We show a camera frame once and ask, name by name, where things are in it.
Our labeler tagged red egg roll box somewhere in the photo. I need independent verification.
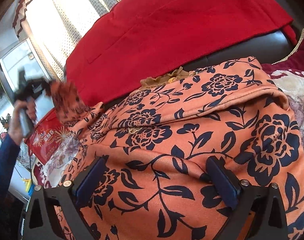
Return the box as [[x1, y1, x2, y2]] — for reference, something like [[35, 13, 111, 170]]
[[24, 108, 71, 164]]

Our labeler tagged white cabinet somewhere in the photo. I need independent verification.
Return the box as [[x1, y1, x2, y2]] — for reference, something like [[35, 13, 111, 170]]
[[0, 38, 51, 103]]

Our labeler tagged orange floral garment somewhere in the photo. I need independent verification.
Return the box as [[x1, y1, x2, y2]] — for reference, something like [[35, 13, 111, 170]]
[[51, 56, 304, 239]]

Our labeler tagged red cloth on sofa back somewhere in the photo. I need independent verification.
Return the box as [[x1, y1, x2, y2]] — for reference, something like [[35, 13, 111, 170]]
[[66, 0, 297, 106]]

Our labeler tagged dotted beige curtain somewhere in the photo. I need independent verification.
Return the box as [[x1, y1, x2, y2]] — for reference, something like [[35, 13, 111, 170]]
[[13, 0, 120, 80]]

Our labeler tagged person's left hand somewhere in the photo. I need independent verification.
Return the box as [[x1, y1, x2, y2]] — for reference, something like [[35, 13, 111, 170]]
[[8, 98, 36, 146]]

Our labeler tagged blue sleeved left forearm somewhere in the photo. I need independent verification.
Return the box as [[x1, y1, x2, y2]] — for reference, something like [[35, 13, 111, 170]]
[[0, 135, 20, 201]]

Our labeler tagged red floral plush blanket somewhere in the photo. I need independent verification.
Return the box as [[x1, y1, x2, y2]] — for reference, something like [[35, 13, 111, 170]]
[[33, 29, 304, 187]]

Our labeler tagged dark leather sofa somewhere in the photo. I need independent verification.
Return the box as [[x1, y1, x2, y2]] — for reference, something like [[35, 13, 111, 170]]
[[182, 27, 296, 72]]

